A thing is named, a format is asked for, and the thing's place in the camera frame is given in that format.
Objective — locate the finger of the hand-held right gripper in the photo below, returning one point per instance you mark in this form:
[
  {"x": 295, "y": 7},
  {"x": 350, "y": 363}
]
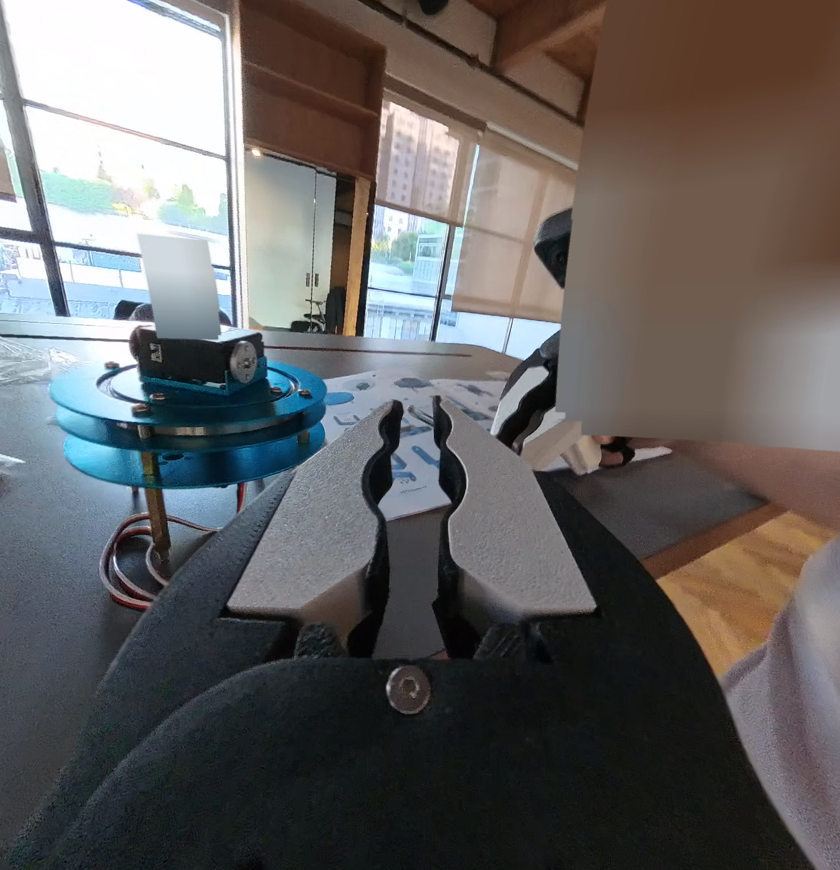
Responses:
[
  {"x": 523, "y": 390},
  {"x": 560, "y": 440}
]

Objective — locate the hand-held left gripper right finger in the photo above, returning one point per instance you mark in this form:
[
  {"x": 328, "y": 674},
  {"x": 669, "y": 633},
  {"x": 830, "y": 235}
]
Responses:
[{"x": 517, "y": 538}]

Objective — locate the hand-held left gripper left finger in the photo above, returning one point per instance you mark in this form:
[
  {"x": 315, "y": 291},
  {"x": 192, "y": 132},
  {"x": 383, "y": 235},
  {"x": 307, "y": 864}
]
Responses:
[{"x": 313, "y": 528}]

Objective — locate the person's right forearm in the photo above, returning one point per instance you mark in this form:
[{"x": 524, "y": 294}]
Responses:
[{"x": 747, "y": 475}]

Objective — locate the blue robot arm rotating base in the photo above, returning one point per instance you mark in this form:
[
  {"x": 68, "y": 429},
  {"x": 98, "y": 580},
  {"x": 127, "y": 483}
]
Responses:
[{"x": 88, "y": 394}]

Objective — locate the person's right hand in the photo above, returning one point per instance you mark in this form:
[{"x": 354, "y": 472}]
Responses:
[{"x": 607, "y": 440}]

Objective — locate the beige roller blind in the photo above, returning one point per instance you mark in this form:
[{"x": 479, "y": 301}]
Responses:
[
  {"x": 420, "y": 162},
  {"x": 517, "y": 231}
]

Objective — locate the printed instruction sheet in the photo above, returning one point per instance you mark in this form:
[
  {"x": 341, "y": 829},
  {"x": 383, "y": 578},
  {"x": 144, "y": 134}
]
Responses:
[{"x": 461, "y": 397}]

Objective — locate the black office chair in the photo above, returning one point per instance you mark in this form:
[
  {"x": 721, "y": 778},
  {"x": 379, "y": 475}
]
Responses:
[{"x": 336, "y": 308}]

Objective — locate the small clear screw bag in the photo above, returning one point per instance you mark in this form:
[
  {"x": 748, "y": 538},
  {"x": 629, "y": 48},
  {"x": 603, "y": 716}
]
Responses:
[{"x": 2, "y": 463}]

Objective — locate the person's light grey clothing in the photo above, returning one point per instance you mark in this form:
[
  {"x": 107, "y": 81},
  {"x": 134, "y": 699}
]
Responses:
[{"x": 800, "y": 713}]

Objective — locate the crumpled clear plastic bag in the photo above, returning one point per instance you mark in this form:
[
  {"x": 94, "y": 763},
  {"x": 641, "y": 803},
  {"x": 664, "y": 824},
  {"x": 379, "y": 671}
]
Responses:
[{"x": 18, "y": 360}]

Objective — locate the black framed window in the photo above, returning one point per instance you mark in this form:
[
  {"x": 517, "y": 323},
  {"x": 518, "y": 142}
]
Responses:
[{"x": 121, "y": 134}]

